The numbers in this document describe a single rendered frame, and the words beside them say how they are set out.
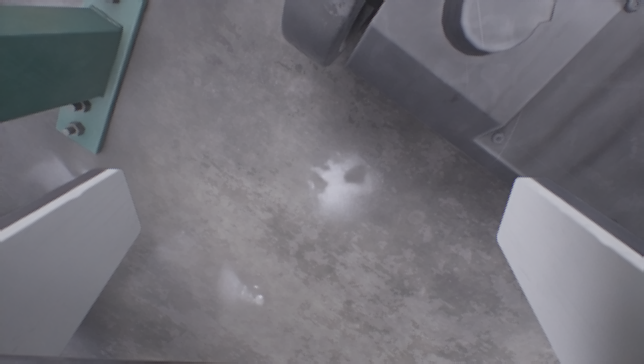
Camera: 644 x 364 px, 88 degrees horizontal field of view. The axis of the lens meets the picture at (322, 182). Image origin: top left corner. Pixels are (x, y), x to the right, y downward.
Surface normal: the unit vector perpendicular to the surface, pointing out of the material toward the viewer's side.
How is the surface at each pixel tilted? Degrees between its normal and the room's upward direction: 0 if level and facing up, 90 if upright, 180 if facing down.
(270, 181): 0
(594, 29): 0
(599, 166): 0
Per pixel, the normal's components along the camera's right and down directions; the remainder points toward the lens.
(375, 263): -0.19, 0.43
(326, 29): -0.45, 0.78
